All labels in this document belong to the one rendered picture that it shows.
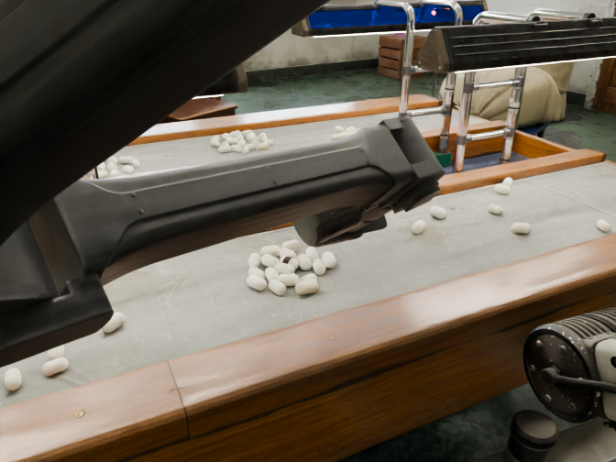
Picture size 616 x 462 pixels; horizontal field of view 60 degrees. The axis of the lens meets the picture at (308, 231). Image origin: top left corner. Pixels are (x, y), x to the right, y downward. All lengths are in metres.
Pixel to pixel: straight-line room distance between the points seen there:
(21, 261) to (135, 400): 0.38
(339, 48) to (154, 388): 6.50
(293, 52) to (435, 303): 5.98
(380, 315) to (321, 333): 0.09
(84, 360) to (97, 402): 0.12
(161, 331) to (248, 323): 0.12
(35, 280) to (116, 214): 0.06
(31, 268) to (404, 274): 0.70
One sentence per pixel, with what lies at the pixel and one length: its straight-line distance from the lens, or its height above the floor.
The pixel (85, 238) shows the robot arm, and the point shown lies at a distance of 0.32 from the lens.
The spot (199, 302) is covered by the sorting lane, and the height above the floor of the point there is 0.74.
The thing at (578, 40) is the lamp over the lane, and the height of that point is 1.08.
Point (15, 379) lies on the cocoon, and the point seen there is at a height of 0.76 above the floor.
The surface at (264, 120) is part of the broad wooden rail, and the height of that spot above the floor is 0.76.
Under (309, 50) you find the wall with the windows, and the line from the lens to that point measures 6.77.
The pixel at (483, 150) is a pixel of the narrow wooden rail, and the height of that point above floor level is 0.69.
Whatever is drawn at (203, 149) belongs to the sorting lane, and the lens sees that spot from 1.55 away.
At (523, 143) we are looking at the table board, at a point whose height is 0.71.
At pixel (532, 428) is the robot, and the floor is 0.56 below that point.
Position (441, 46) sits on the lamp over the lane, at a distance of 0.99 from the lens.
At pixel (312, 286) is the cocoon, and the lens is 0.84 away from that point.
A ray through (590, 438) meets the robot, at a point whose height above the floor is 0.48.
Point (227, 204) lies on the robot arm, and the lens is 0.36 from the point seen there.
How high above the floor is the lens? 1.21
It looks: 27 degrees down
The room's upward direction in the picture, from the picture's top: straight up
